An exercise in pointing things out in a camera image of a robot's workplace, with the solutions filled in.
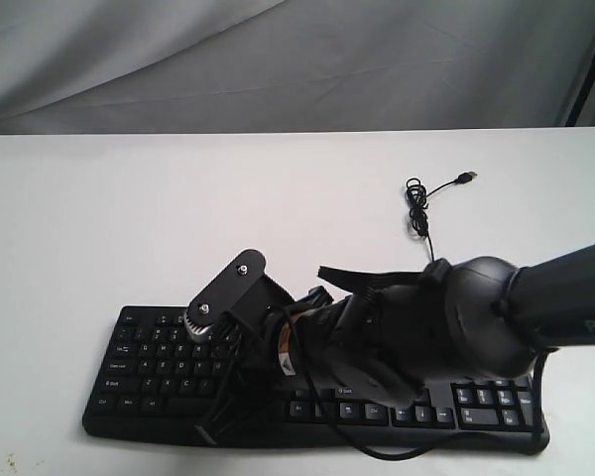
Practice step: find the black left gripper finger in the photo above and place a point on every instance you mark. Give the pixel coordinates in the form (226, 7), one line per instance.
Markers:
(225, 409)

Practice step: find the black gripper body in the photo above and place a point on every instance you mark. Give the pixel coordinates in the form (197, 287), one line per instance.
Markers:
(282, 340)

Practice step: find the black tripod stand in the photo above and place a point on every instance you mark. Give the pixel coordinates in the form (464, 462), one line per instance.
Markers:
(581, 97)

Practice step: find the grey backdrop cloth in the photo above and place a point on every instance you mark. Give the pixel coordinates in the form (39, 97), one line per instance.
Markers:
(164, 67)

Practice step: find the black acer keyboard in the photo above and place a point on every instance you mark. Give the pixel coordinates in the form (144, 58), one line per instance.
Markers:
(154, 383)

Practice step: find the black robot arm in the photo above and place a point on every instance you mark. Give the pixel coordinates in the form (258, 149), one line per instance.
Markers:
(393, 333)

